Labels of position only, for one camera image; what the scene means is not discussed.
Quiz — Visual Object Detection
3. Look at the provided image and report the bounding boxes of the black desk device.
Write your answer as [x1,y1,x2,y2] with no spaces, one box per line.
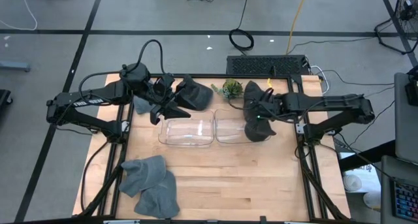
[404,64,418,107]

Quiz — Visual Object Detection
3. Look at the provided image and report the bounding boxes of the white tape roll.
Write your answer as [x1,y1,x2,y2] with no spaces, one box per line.
[342,174,363,193]
[363,191,382,210]

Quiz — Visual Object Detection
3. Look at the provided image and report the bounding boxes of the grey side desk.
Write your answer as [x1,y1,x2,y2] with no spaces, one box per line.
[380,154,418,224]

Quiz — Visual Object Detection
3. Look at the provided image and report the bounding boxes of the white computer cable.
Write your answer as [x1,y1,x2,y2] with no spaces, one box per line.
[309,65,331,95]

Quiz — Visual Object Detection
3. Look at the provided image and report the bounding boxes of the thin black floor cable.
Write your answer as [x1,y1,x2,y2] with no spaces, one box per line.
[315,69,396,88]

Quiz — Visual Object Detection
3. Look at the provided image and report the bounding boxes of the black aluminium rig frame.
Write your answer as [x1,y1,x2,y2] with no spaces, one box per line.
[71,72,352,224]

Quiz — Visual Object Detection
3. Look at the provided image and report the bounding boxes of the black caster base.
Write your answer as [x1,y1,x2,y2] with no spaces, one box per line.
[0,89,14,108]

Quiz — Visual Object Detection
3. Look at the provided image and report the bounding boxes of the grey metal foot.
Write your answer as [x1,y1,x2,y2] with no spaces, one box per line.
[0,61,31,72]

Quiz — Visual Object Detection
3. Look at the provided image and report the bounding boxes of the black fan cable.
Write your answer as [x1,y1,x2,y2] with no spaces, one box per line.
[287,36,376,55]

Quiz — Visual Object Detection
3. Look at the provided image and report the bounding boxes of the white printed sheet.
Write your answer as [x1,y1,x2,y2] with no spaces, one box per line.
[339,152,382,194]

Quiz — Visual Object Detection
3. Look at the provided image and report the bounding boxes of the black power cable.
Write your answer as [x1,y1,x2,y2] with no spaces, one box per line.
[228,0,255,52]

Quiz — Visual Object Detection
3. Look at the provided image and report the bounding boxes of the yellow power cable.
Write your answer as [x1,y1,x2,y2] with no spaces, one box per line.
[285,0,310,55]

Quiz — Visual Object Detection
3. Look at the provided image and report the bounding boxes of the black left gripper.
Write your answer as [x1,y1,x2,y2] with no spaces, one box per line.
[148,74,192,126]

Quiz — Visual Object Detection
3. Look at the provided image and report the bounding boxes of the backlit rainbow keyboard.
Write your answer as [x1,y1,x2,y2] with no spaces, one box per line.
[391,177,418,223]

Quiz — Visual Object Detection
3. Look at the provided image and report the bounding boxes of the black floor beam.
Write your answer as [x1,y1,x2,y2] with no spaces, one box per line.
[338,139,396,173]

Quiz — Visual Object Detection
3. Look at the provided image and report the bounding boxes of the dark grey cap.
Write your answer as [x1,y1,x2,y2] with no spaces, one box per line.
[174,74,215,112]
[243,80,267,120]
[244,118,277,142]

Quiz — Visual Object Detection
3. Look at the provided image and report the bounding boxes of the grey flat panel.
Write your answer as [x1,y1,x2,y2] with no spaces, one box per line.
[393,72,418,165]

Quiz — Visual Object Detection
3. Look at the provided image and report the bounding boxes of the white floor cable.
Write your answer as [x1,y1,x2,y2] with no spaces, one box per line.
[0,0,39,31]

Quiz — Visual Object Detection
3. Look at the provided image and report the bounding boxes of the clear plastic bin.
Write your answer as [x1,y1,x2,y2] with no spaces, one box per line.
[157,109,216,149]
[214,108,274,145]

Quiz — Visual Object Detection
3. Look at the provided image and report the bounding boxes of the small green potted plant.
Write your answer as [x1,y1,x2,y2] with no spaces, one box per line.
[210,78,244,101]

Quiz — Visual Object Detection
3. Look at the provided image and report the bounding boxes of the black standing fan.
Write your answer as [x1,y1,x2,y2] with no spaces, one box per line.
[374,0,418,55]

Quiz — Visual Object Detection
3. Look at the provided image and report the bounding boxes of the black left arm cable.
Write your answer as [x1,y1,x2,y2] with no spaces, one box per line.
[77,39,166,97]

